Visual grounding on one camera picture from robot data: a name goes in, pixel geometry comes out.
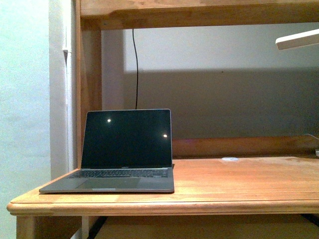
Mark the grey open laptop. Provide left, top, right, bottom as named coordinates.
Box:
left=40, top=109, right=174, bottom=194

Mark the white round sticker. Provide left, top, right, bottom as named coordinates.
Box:
left=221, top=157, right=239, bottom=161

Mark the wooden pull-out keyboard tray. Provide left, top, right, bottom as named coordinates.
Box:
left=96, top=215, right=319, bottom=239

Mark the wooden desk with hutch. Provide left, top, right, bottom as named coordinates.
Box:
left=7, top=0, right=319, bottom=239

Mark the white desk lamp head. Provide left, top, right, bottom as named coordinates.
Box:
left=275, top=29, right=319, bottom=50

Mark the black hanging cable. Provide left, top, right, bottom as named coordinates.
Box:
left=132, top=28, right=140, bottom=110

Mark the white wall cable conduit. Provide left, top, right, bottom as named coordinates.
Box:
left=62, top=0, right=73, bottom=172

